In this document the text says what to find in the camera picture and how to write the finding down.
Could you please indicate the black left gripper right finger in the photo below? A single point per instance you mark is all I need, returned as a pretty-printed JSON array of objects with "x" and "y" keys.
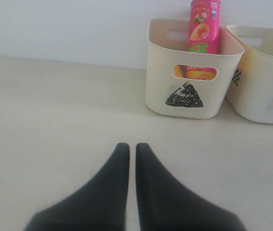
[{"x": 164, "y": 204}]

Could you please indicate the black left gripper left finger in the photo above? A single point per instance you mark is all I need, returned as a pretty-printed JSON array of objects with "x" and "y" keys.
[{"x": 99, "y": 205}]

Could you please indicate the yellow Lays chips can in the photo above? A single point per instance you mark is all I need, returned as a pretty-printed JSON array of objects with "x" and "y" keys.
[{"x": 194, "y": 72}]

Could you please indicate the pink Lays chips can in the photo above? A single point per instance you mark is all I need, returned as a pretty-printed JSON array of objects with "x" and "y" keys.
[{"x": 204, "y": 26}]

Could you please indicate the cream bin square mark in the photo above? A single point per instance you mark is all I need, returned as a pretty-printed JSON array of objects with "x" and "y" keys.
[{"x": 251, "y": 90}]

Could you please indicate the cream bin triangle mark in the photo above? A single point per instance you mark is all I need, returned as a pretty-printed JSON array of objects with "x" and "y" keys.
[{"x": 168, "y": 94}]

